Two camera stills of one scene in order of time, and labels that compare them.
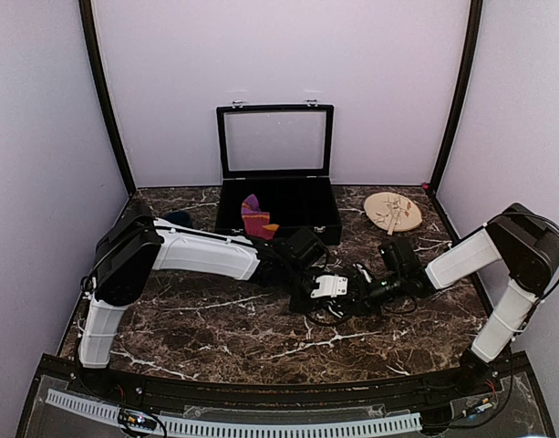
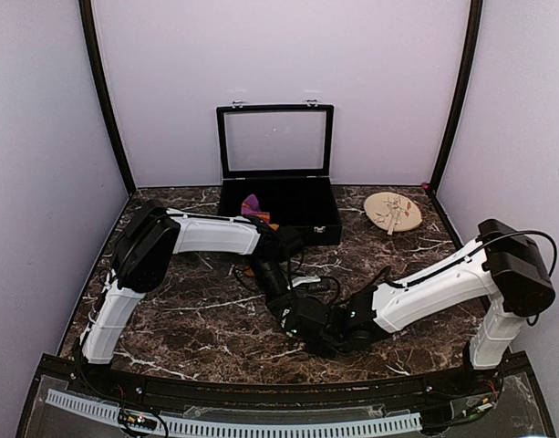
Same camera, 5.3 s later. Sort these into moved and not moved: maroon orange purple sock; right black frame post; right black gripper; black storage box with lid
Moved: right black gripper
Not moved: maroon orange purple sock; right black frame post; black storage box with lid
